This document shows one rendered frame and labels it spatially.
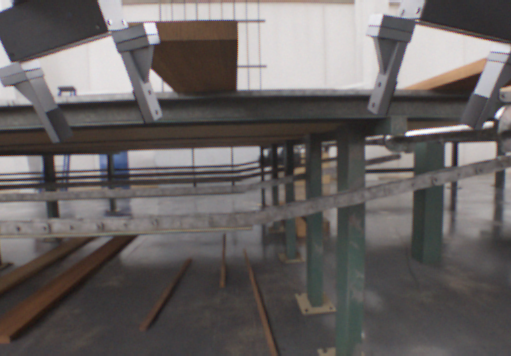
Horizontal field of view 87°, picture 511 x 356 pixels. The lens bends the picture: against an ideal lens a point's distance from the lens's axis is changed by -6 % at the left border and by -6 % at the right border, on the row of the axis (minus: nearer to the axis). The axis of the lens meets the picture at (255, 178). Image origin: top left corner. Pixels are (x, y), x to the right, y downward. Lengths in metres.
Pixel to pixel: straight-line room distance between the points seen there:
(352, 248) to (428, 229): 1.15
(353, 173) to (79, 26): 0.70
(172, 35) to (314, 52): 7.02
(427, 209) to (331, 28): 6.24
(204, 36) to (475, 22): 0.31
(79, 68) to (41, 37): 7.50
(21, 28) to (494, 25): 0.49
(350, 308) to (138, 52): 0.84
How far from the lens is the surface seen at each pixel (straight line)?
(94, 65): 7.77
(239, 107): 0.66
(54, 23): 0.38
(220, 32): 0.42
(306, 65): 7.26
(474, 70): 0.75
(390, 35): 0.35
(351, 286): 0.93
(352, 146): 0.84
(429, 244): 2.03
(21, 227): 0.89
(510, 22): 0.42
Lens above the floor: 0.70
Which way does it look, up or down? 5 degrees down
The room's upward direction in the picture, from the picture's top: 2 degrees counter-clockwise
